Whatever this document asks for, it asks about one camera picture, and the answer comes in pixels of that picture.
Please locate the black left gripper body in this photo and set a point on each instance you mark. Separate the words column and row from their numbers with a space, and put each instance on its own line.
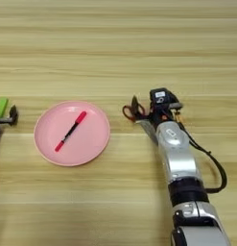
column 0, row 121

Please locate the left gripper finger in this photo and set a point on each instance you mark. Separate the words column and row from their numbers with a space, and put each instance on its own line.
column 13, row 114

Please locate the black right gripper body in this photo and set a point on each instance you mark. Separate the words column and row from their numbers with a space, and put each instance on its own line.
column 160, row 113

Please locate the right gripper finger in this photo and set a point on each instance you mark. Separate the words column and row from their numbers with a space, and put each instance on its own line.
column 176, row 100
column 135, row 107

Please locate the green rectangular block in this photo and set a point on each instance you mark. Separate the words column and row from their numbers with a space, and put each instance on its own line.
column 1, row 106

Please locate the red and black marker pen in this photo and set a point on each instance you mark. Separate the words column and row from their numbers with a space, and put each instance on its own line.
column 71, row 130

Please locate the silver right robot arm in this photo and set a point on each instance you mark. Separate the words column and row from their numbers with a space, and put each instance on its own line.
column 180, row 157

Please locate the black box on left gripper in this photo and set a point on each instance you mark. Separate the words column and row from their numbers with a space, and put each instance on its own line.
column 160, row 95

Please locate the pink round plate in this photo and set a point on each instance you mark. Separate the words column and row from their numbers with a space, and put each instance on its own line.
column 88, row 144

